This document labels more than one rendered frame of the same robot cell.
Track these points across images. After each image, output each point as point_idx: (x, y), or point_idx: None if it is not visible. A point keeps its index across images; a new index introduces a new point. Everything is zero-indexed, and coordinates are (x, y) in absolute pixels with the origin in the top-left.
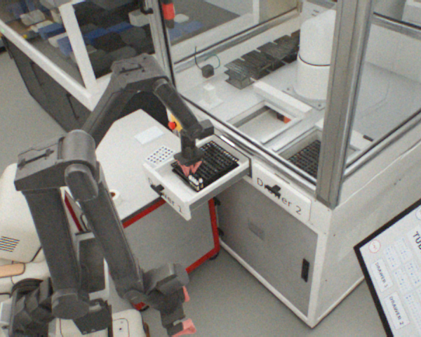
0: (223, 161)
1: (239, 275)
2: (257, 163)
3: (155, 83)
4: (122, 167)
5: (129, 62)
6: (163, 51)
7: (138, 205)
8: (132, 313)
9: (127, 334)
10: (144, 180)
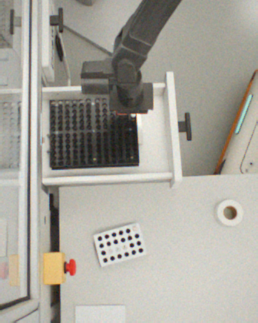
0: (70, 112)
1: None
2: (41, 61)
3: None
4: (180, 278)
5: None
6: (14, 312)
7: (199, 181)
8: (230, 172)
9: (246, 153)
10: (165, 223)
